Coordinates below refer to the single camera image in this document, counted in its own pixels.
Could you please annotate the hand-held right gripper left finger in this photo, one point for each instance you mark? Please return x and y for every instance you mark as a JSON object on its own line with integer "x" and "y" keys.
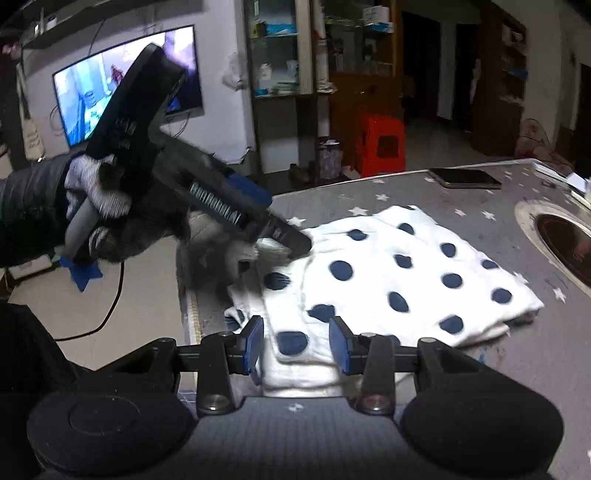
{"x": 252, "y": 346}

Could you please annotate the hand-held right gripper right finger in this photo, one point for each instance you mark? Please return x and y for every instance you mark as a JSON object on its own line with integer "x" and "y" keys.
{"x": 338, "y": 346}

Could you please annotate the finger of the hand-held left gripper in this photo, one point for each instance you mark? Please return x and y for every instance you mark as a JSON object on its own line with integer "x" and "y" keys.
{"x": 291, "y": 237}

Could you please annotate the white polka dot cloth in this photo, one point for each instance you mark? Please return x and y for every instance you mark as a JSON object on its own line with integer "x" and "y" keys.
{"x": 415, "y": 286}

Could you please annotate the person's left forearm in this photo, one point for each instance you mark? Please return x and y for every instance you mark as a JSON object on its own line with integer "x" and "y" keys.
{"x": 32, "y": 207}

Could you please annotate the person's left hand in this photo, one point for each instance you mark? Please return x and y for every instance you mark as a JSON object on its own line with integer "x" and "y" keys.
{"x": 115, "y": 203}

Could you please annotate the flat screen television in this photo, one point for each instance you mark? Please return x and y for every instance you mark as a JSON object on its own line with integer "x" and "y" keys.
{"x": 78, "y": 101}

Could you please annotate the small trash bin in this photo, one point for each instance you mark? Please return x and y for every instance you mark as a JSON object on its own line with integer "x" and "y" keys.
{"x": 330, "y": 159}

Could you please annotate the white plastic bag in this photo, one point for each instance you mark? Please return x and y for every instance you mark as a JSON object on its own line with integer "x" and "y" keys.
{"x": 233, "y": 71}

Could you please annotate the hanging tote bag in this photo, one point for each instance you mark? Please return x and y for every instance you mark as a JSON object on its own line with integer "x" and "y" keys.
{"x": 34, "y": 138}

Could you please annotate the red plastic stool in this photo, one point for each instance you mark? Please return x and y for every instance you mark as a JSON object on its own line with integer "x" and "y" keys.
{"x": 369, "y": 138}

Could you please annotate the glass display cabinet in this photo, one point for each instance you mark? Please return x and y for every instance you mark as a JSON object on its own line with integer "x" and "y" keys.
{"x": 277, "y": 50}

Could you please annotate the brown wooden cabinet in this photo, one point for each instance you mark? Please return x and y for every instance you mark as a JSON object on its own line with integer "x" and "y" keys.
{"x": 351, "y": 92}

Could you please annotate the grey star-printed tablecloth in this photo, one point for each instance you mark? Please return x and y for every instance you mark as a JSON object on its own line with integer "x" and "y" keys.
{"x": 508, "y": 350}

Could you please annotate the black smartphone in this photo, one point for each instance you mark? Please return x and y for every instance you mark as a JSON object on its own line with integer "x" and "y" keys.
{"x": 464, "y": 177}

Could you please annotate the round built-in induction cooker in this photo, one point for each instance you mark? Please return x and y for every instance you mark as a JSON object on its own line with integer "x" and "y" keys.
{"x": 568, "y": 244}

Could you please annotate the dark wooden bookshelf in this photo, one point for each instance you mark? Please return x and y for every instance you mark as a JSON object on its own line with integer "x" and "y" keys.
{"x": 501, "y": 83}

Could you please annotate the beige round bag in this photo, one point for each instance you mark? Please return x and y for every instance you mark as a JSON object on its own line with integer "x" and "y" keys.
{"x": 533, "y": 138}

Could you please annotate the white papers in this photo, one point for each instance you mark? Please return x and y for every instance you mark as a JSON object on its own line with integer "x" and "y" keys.
{"x": 554, "y": 170}

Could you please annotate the wall-mounted shelf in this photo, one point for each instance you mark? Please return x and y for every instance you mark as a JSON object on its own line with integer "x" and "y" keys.
{"x": 55, "y": 34}

